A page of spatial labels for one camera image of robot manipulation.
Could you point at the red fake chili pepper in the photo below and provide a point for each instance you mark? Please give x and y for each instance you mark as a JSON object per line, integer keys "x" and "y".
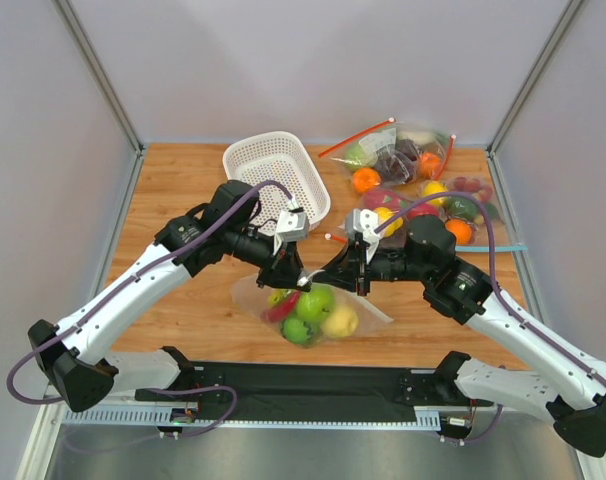
{"x": 280, "y": 312}

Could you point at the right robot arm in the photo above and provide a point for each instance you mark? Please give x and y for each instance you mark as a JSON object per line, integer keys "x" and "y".
{"x": 564, "y": 387}

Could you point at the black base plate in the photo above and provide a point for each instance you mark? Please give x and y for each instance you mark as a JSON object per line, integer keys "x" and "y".
{"x": 306, "y": 393}

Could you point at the clear dotted zip bag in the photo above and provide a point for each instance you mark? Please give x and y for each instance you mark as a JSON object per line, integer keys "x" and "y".
{"x": 252, "y": 299}

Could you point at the green fake fruit black stripe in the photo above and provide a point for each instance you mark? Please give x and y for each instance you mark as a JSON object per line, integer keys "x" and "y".
{"x": 299, "y": 332}

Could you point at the middle zip bag red seal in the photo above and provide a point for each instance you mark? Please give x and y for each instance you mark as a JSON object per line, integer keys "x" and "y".
{"x": 386, "y": 202}

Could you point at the white perforated plastic basket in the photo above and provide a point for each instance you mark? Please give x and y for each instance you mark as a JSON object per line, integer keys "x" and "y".
{"x": 282, "y": 157}

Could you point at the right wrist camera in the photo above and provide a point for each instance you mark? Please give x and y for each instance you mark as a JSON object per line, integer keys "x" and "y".
{"x": 364, "y": 222}

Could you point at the loose orange fake fruit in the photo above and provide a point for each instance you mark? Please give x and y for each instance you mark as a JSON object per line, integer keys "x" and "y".
{"x": 365, "y": 179}

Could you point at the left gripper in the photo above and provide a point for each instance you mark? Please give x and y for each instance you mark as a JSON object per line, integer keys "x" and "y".
{"x": 281, "y": 259}

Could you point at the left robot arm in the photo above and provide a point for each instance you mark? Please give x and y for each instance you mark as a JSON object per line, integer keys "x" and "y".
{"x": 75, "y": 353}

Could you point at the zip bag red seal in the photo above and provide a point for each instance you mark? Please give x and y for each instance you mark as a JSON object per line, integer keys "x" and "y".
{"x": 400, "y": 152}
{"x": 386, "y": 202}

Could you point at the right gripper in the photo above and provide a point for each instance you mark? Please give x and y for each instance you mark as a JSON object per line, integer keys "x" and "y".
{"x": 361, "y": 267}

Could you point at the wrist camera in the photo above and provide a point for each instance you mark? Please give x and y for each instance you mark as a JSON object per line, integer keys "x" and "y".
{"x": 364, "y": 222}
{"x": 292, "y": 225}

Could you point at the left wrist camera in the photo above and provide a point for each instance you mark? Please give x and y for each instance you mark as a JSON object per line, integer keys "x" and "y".
{"x": 292, "y": 225}

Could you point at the yellow fake banana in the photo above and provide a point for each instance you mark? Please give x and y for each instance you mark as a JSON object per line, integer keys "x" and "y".
{"x": 277, "y": 296}

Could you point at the yellow fake pear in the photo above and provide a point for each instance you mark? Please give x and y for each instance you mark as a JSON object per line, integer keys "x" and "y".
{"x": 341, "y": 322}

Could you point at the right zip bag blue seal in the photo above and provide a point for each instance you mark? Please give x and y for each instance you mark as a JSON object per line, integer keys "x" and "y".
{"x": 468, "y": 219}

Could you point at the green fake apple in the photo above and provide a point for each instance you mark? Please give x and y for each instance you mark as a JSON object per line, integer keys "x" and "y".
{"x": 314, "y": 306}

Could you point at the back zip bag red seal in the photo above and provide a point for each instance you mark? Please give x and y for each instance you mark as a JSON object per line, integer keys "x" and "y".
{"x": 400, "y": 152}

